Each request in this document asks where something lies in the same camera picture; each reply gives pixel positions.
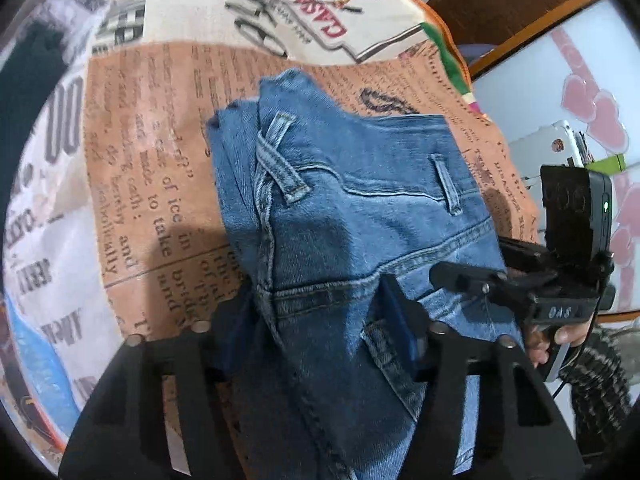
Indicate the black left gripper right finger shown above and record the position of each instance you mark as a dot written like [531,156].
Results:
[486,413]

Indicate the blue denim jeans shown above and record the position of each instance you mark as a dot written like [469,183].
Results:
[318,205]

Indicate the person right hand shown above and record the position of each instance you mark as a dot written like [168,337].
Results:
[538,342]

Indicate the striped knit sleeve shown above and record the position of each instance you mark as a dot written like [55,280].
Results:
[600,381]

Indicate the white suitcase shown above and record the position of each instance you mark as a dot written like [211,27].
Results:
[554,145]

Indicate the newspaper print bed blanket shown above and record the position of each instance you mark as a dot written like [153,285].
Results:
[113,225]

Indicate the brown wooden door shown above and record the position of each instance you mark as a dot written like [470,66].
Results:
[505,25]

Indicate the dark navy folded garment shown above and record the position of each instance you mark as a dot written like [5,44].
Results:
[27,79]

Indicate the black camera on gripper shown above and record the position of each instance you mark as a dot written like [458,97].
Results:
[579,212]

